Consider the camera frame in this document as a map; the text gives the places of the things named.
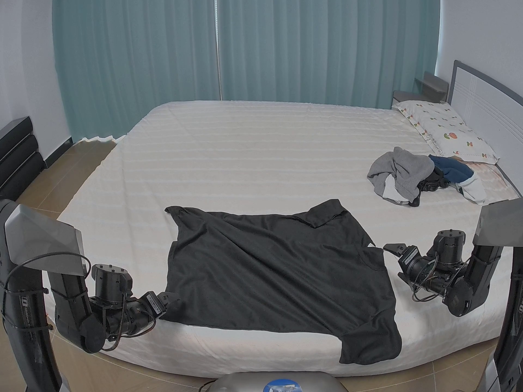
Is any black chest of drawers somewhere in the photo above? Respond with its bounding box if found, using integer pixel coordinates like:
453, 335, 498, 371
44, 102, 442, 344
0, 116, 47, 201

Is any bed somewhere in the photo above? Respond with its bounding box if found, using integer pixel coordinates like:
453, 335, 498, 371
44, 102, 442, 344
45, 60, 523, 376

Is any pile of clothes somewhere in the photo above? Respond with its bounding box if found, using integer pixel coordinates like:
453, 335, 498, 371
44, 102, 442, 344
367, 146, 487, 207

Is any black T-shirt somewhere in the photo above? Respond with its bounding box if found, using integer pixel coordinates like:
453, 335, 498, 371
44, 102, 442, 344
164, 198, 403, 366

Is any grey bedside table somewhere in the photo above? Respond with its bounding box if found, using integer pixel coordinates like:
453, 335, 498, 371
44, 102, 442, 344
392, 71, 449, 104

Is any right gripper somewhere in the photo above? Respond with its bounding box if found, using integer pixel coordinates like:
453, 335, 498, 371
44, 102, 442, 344
384, 242, 438, 291

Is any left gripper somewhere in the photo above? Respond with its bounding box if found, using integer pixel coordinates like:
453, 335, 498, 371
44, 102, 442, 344
123, 292, 181, 336

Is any white printed pillow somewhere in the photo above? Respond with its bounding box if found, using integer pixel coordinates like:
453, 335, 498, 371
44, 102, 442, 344
396, 100, 500, 164

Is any blue-green curtain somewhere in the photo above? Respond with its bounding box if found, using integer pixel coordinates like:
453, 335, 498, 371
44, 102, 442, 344
217, 0, 441, 107
53, 0, 221, 142

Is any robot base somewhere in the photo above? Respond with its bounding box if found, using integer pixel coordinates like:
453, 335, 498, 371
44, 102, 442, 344
202, 373, 348, 392

